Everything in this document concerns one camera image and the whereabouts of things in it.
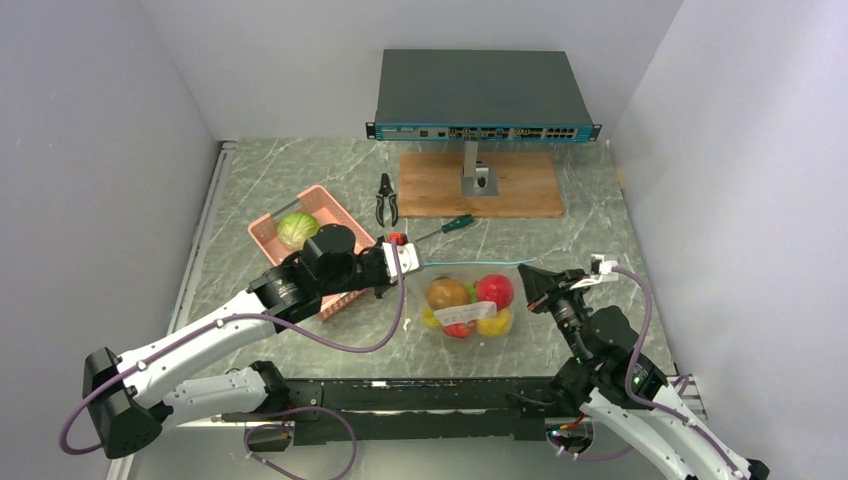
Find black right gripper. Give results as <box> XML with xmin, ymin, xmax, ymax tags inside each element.
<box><xmin>519</xmin><ymin>262</ymin><xmax>593</xmax><ymax>364</ymax></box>

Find red round fruit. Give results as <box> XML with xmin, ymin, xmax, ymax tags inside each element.
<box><xmin>475</xmin><ymin>274</ymin><xmax>515</xmax><ymax>311</ymax></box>

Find clear zip top bag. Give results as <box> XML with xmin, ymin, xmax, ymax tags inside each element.
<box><xmin>408</xmin><ymin>261</ymin><xmax>529</xmax><ymax>346</ymax></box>

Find brown potato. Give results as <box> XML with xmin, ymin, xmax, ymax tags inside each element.
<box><xmin>425</xmin><ymin>277</ymin><xmax>472</xmax><ymax>311</ymax></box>

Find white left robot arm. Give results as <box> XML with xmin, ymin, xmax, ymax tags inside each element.
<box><xmin>74</xmin><ymin>224</ymin><xmax>422</xmax><ymax>459</ymax></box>

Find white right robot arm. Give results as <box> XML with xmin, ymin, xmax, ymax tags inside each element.
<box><xmin>517</xmin><ymin>255</ymin><xmax>770</xmax><ymax>479</ymax></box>

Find green cabbage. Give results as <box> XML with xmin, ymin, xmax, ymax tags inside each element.
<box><xmin>276</xmin><ymin>211</ymin><xmax>321</xmax><ymax>250</ymax></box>

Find pink plastic basket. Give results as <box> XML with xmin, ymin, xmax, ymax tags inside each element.
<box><xmin>247</xmin><ymin>185</ymin><xmax>376</xmax><ymax>323</ymax></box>

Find wooden board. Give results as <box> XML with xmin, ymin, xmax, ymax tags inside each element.
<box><xmin>398</xmin><ymin>152</ymin><xmax>565</xmax><ymax>218</ymax></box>

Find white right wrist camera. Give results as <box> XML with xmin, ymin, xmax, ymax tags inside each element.
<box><xmin>570</xmin><ymin>254</ymin><xmax>619</xmax><ymax>290</ymax></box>

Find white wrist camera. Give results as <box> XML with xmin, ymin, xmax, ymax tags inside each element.
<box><xmin>382</xmin><ymin>232</ymin><xmax>423</xmax><ymax>281</ymax></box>
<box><xmin>570</xmin><ymin>254</ymin><xmax>619</xmax><ymax>290</ymax></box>

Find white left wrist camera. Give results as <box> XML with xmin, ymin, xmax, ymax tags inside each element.
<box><xmin>382</xmin><ymin>232</ymin><xmax>423</xmax><ymax>281</ymax></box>

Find black handled pliers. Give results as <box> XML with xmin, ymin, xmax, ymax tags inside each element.
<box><xmin>375</xmin><ymin>172</ymin><xmax>399</xmax><ymax>227</ymax></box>

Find green handled screwdriver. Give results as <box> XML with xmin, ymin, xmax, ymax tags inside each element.
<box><xmin>416</xmin><ymin>214</ymin><xmax>474</xmax><ymax>242</ymax></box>

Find metal stand post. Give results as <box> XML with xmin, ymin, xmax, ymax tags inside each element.
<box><xmin>461</xmin><ymin>141</ymin><xmax>498</xmax><ymax>197</ymax></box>

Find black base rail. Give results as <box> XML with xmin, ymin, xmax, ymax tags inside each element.
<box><xmin>221</xmin><ymin>377</ymin><xmax>614</xmax><ymax>446</ymax></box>

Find grey network switch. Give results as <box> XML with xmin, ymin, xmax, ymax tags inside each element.
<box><xmin>366</xmin><ymin>49</ymin><xmax>602</xmax><ymax>143</ymax></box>

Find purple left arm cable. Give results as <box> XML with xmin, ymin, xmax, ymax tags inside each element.
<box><xmin>59</xmin><ymin>241</ymin><xmax>407</xmax><ymax>456</ymax></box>

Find aluminium frame rail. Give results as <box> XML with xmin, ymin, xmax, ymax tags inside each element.
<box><xmin>105</xmin><ymin>140</ymin><xmax>238</xmax><ymax>480</ymax></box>

